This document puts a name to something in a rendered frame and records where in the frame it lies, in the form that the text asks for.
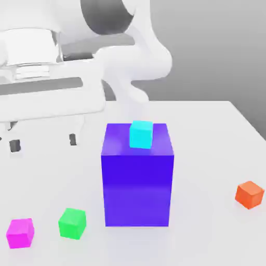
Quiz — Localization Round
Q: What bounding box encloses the small orange cube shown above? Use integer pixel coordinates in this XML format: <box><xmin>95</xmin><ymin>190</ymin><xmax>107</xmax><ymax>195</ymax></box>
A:
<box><xmin>234</xmin><ymin>180</ymin><xmax>265</xmax><ymax>210</ymax></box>

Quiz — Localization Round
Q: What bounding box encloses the small magenta cube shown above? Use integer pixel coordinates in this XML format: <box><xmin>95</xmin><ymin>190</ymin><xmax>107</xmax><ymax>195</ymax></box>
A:
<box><xmin>5</xmin><ymin>217</ymin><xmax>35</xmax><ymax>250</ymax></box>

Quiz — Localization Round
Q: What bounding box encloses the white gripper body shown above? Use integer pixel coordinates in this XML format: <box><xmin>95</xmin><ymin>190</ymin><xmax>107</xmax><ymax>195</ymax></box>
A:
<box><xmin>0</xmin><ymin>70</ymin><xmax>107</xmax><ymax>124</ymax></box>

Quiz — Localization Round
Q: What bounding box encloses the large blue box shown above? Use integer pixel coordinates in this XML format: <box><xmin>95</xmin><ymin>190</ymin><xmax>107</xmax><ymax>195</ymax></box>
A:
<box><xmin>100</xmin><ymin>123</ymin><xmax>175</xmax><ymax>228</ymax></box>

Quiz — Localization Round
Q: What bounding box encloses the small cyan cube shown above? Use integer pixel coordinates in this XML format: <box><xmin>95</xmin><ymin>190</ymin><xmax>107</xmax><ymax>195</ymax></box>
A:
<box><xmin>129</xmin><ymin>120</ymin><xmax>154</xmax><ymax>150</ymax></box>

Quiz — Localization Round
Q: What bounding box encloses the small green cube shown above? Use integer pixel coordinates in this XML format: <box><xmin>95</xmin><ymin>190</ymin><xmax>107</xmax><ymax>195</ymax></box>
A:
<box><xmin>58</xmin><ymin>207</ymin><xmax>87</xmax><ymax>241</ymax></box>

